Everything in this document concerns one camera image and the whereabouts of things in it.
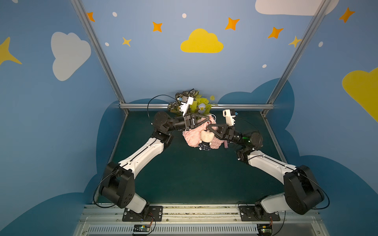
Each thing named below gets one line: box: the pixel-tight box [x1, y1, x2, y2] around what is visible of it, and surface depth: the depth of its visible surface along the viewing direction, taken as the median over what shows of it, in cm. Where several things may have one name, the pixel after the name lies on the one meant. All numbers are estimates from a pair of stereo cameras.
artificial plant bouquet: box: [167, 88, 215, 117], surface depth 96 cm
